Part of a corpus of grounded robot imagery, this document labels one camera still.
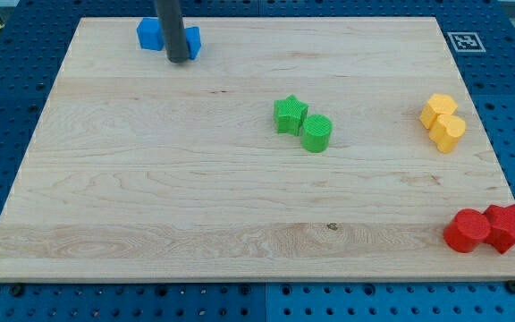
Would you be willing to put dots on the blue triangle block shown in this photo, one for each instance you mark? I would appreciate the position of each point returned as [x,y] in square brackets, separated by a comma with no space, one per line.
[193,41]

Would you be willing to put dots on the blue cube block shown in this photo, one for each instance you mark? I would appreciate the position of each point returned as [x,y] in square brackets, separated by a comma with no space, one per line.
[150,34]

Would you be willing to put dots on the green star block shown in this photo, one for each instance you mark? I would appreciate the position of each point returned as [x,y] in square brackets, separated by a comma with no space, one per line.
[289,115]

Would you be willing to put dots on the green cylinder block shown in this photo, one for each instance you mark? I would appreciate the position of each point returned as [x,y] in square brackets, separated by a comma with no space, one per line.
[316,133]

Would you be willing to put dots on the wooden board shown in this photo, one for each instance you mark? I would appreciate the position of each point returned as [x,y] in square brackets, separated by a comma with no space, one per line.
[144,171]

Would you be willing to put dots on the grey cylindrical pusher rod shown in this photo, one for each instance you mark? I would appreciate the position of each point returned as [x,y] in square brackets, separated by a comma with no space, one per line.
[169,15]

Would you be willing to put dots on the yellow heart block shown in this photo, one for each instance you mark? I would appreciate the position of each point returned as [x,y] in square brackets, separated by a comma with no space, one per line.
[446,131]

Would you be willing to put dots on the yellow hexagon block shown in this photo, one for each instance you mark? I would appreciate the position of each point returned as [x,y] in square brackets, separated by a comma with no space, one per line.
[436,105]

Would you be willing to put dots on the red cylinder block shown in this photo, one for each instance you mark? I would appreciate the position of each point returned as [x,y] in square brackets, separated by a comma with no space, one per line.
[467,230]

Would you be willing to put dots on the white fiducial marker tag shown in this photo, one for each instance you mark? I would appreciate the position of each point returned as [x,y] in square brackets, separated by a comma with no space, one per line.
[466,42]

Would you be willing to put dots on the red star block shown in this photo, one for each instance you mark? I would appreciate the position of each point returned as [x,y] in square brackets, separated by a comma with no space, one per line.
[502,221]

